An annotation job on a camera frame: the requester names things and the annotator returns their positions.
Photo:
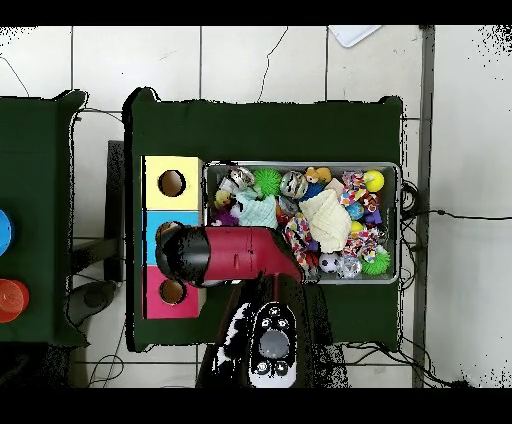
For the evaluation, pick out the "grey rounded base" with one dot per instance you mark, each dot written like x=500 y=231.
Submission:
x=94 y=298

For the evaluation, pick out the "brown teddy plush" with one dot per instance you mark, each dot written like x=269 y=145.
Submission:
x=318 y=174

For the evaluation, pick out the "polka dot cloth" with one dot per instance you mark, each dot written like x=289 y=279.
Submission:
x=298 y=236

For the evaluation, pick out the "white tray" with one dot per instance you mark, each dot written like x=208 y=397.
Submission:
x=352 y=34

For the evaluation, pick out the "small soccer ball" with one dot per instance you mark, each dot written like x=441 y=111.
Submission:
x=329 y=262

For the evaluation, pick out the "crushed silver drink can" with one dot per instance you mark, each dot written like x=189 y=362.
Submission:
x=294 y=184
x=242 y=176

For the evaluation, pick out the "dark green tablecloth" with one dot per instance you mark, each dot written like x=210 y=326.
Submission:
x=260 y=132
x=36 y=160

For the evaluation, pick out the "red plastic cup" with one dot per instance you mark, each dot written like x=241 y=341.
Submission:
x=12 y=300

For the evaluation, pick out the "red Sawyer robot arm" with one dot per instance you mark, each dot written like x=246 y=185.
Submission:
x=240 y=252

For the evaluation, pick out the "blue round lid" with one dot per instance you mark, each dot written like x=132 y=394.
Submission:
x=4 y=232

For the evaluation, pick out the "yellow ball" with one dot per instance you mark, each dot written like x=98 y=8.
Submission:
x=374 y=180

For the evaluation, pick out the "black upright panel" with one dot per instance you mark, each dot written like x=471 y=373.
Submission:
x=116 y=180

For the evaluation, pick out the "wooden box with three holes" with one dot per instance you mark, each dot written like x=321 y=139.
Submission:
x=172 y=196

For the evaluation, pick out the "yellow duck plush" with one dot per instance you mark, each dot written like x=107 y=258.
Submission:
x=222 y=198

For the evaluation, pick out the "mint knitted cloth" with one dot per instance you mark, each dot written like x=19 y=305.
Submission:
x=260 y=212

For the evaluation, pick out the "cream knitted cloth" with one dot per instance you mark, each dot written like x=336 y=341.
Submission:
x=326 y=222

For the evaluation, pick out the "green spiky rubber ball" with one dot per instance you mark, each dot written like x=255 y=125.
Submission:
x=378 y=264
x=267 y=182

